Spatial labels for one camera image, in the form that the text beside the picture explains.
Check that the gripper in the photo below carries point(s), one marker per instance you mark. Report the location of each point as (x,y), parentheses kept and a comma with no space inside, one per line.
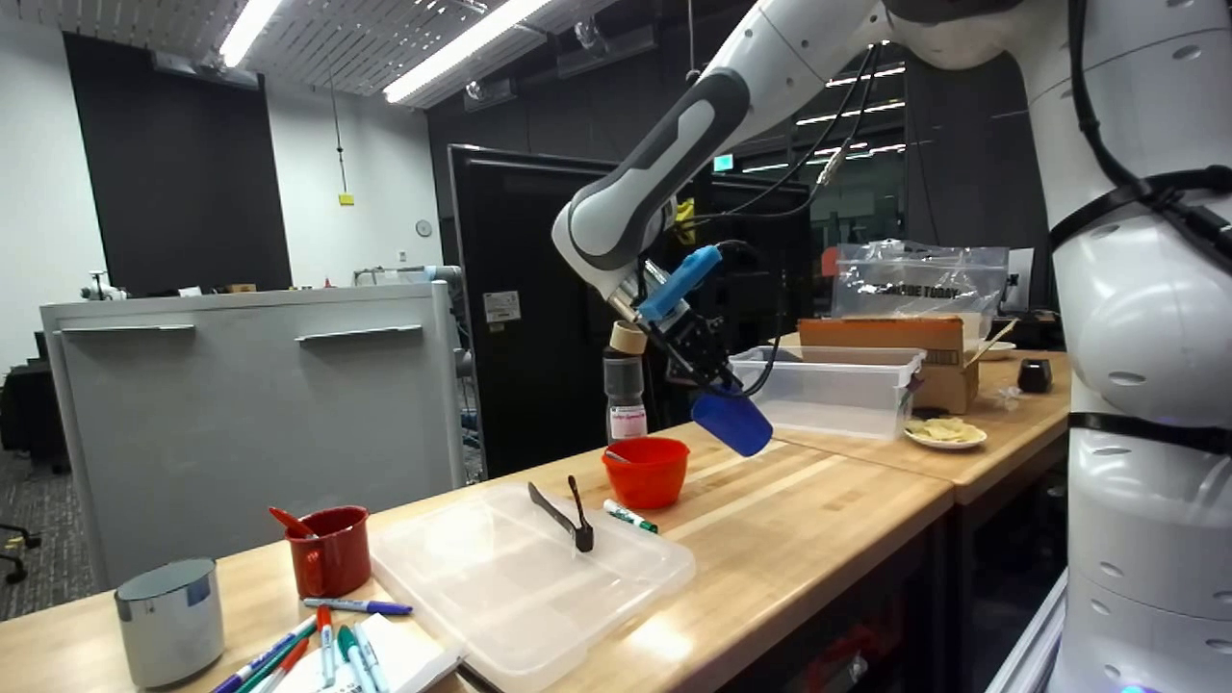
(695,339)

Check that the blue cup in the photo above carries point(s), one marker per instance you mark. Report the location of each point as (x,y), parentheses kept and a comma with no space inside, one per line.
(733,423)

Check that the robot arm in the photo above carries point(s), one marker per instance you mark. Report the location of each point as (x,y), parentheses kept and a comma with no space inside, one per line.
(1145,318)

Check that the small black cup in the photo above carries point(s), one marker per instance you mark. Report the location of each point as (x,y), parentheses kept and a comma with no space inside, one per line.
(1035,375)

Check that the grey bottle with tan cap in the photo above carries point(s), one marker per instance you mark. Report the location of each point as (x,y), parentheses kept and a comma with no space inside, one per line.
(625,385)

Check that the clear plastic bin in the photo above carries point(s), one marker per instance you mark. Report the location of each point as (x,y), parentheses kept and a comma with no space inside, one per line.
(828,390)

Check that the orange bowl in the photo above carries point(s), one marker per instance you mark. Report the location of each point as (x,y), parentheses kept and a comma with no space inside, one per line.
(645,476)

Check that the black cabinet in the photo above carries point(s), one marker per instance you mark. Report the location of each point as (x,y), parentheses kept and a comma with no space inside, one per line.
(539,289)

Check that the green marker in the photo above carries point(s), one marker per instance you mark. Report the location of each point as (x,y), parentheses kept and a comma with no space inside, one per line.
(274,662)
(630,517)
(354,662)

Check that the black tongs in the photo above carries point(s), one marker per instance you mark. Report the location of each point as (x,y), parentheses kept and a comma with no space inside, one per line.
(581,531)

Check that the clear plastic bag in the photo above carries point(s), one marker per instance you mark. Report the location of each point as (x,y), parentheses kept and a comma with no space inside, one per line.
(914,279)

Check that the cardboard box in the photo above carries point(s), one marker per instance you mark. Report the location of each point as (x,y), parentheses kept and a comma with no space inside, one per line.
(924,337)

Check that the white plate with chips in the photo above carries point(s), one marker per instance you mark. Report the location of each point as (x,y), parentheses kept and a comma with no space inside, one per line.
(945,433)

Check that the white bowl with stick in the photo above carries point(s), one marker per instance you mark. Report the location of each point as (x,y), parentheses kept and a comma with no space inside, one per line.
(998,349)

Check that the clear plastic lid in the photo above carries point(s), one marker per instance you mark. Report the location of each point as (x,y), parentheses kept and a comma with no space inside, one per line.
(520,587)

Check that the white notepad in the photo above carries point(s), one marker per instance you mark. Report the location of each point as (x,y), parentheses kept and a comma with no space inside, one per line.
(414,654)

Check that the red mug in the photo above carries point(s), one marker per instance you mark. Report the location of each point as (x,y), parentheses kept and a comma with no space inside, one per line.
(332,563)

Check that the red spoon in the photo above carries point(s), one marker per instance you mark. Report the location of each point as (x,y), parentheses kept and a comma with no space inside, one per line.
(289,523)

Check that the grey cabinet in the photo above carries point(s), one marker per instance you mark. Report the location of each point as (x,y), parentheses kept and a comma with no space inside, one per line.
(250,423)

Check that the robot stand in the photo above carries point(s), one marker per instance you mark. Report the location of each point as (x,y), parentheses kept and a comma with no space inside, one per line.
(1030,645)

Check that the light blue marker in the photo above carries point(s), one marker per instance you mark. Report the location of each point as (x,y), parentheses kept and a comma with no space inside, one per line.
(371,656)

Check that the orange marker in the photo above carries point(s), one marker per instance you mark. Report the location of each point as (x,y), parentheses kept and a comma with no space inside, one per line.
(326,645)

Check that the red marker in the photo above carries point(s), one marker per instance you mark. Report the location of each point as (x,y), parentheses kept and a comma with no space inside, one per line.
(287,666)

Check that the purple marker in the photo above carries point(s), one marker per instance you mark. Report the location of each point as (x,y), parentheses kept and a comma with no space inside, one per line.
(260,659)

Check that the silver tin can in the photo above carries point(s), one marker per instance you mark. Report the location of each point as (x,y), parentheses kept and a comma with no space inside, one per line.
(171,626)

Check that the office chair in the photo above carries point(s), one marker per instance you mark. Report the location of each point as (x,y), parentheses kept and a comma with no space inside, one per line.
(17,556)

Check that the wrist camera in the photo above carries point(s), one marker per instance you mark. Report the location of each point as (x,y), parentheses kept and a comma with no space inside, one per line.
(680,281)

